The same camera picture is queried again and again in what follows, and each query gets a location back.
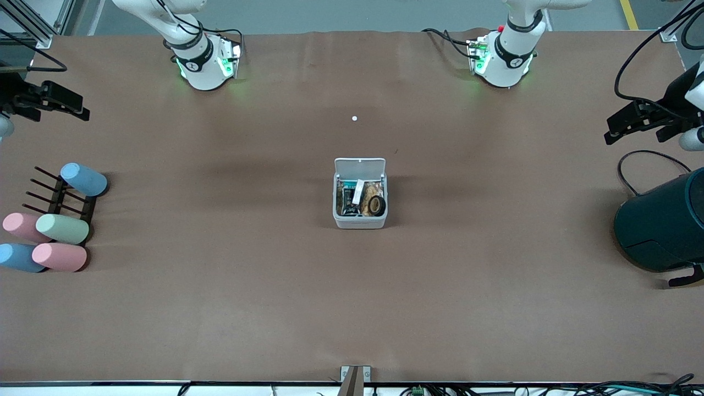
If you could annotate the pink cup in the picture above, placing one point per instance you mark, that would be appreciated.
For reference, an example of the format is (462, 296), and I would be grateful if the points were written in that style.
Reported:
(21, 225)
(59, 257)

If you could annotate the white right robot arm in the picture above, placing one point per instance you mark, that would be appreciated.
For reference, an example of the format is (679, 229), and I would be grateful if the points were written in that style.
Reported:
(203, 71)

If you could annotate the dark teal round container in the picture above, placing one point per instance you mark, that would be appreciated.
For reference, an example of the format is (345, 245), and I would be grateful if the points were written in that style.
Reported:
(663, 225)

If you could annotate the brown snack wrapper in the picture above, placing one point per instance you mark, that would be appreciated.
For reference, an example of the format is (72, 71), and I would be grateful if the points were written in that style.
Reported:
(372, 190)

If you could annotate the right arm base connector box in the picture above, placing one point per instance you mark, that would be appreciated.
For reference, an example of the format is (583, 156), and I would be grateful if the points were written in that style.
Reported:
(230, 58)

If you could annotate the small white trash piece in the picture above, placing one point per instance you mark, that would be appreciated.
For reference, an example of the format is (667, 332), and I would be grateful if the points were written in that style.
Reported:
(358, 192)

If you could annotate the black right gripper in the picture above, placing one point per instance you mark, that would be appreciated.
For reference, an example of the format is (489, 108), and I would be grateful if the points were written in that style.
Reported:
(12, 88)

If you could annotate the teal packet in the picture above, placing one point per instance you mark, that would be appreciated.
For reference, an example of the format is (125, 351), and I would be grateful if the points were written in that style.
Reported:
(346, 185)

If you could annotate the black tape roll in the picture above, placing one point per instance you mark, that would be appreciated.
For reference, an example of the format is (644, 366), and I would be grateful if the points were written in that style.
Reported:
(377, 205)

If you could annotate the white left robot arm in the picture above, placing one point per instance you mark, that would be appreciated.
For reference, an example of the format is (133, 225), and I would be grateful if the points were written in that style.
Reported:
(509, 60)

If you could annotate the blue cup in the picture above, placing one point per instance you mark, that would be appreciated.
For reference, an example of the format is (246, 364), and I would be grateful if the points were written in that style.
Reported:
(85, 180)
(19, 257)

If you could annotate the green cup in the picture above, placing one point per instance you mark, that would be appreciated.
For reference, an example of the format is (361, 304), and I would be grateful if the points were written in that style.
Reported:
(63, 229)

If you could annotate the aluminium frame profile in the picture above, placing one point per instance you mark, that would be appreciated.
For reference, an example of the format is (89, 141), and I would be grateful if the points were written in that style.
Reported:
(666, 34)
(33, 25)

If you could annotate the metal edge bracket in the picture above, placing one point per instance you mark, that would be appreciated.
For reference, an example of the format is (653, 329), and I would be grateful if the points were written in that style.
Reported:
(355, 377)

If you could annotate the white square trash bin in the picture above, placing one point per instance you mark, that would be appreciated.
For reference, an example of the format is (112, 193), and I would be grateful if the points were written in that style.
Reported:
(360, 223)

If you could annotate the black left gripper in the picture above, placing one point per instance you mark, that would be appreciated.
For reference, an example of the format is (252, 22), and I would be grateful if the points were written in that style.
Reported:
(674, 103)

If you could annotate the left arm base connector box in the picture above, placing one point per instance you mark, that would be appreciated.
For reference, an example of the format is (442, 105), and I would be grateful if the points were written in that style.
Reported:
(477, 55)

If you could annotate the black cup rack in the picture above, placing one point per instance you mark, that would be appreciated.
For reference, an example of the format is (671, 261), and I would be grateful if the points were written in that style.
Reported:
(58, 201)

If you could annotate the black snack wrapper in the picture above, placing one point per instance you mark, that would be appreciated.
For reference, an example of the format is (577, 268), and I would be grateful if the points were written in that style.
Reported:
(347, 202)

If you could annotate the green terminal connector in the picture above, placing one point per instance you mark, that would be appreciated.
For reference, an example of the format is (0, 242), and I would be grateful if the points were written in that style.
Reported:
(418, 391)

